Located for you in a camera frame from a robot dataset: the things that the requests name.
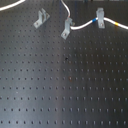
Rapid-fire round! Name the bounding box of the middle grey metal cable clip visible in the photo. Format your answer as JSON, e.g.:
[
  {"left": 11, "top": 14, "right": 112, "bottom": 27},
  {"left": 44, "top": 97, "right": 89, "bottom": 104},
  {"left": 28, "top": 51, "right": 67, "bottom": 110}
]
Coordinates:
[{"left": 61, "top": 17, "right": 73, "bottom": 39}]

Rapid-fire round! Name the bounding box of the left grey metal cable clip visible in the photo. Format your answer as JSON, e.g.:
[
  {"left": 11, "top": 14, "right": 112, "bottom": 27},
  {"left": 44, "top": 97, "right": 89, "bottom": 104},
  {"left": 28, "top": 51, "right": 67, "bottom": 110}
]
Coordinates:
[{"left": 34, "top": 9, "right": 50, "bottom": 28}]

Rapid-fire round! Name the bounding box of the white cable with coloured marks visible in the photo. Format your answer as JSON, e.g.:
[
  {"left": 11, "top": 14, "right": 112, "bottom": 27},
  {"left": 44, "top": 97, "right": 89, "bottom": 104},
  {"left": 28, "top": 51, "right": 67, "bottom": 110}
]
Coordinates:
[{"left": 0, "top": 0, "right": 128, "bottom": 32}]

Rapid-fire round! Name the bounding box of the grey metal cable clip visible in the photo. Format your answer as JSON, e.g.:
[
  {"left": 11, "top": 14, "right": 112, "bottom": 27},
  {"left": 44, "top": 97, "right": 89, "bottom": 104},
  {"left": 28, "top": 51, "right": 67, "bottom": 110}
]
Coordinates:
[
  {"left": 96, "top": 8, "right": 105, "bottom": 29},
  {"left": 34, "top": 9, "right": 50, "bottom": 28},
  {"left": 61, "top": 17, "right": 73, "bottom": 39}
]

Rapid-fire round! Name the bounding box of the right grey metal cable clip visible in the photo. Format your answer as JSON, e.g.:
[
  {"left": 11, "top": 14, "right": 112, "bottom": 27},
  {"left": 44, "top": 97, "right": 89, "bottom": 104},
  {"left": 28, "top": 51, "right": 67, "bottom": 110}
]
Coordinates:
[{"left": 96, "top": 8, "right": 105, "bottom": 29}]

